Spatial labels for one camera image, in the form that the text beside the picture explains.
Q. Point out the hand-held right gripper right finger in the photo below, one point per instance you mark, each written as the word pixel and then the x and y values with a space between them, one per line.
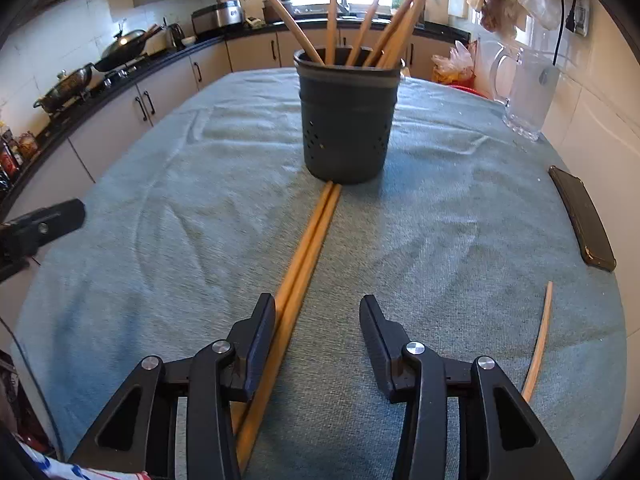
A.
pixel 372 340

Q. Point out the black kitchen countertop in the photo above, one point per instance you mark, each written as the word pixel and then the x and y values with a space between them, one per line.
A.
pixel 250 31

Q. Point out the steel wok with lid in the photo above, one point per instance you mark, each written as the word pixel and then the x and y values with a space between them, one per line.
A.
pixel 125 45

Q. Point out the black perforated utensil holder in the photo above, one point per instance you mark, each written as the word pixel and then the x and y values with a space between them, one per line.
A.
pixel 345 125

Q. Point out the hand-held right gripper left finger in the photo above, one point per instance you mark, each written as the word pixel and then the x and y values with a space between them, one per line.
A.
pixel 262 340

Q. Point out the steel cooking pot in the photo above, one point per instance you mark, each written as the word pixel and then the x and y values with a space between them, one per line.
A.
pixel 65 87

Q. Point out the red round object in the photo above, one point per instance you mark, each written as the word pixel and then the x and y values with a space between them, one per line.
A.
pixel 465 90

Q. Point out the black smartphone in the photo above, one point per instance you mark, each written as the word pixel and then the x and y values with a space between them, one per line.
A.
pixel 582 220

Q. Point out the condiment bottles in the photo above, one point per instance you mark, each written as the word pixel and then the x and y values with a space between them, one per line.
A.
pixel 12 155

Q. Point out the clear glass pitcher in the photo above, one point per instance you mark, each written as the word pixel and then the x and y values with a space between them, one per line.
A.
pixel 532 95

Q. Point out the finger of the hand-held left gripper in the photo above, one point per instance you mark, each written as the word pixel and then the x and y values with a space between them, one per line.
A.
pixel 45 225
pixel 10 270

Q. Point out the green towel tablecloth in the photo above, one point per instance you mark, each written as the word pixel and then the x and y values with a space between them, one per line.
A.
pixel 175 210

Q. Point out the pair of wooden chopsticks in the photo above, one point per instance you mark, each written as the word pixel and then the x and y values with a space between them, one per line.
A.
pixel 320 240

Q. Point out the person's patterned clothing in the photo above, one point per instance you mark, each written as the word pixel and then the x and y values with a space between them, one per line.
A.
pixel 75 470

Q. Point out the long bamboo chopstick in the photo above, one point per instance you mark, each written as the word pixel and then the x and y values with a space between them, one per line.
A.
pixel 307 240

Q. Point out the gas stove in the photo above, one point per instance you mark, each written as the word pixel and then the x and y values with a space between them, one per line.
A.
pixel 115 77

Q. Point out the bunch of wooden chopsticks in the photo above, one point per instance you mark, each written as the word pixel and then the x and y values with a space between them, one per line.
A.
pixel 331 10

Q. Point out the steel kettle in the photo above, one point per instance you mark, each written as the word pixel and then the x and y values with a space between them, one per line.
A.
pixel 176 35

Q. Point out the silver rice cooker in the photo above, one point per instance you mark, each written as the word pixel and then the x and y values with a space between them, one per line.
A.
pixel 217 17

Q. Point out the curved bamboo chopstick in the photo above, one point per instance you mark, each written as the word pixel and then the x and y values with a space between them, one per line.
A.
pixel 543 335

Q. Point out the beige kitchen base cabinets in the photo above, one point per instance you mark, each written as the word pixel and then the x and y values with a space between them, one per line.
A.
pixel 100 130

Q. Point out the white wall outlet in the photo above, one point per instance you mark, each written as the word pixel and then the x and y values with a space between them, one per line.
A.
pixel 582 17

